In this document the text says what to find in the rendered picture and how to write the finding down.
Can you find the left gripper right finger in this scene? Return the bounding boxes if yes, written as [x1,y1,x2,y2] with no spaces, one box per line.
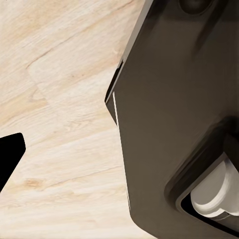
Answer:
[223,132,239,173]

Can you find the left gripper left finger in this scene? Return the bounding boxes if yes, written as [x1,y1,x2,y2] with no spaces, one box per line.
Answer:
[0,132,26,192]

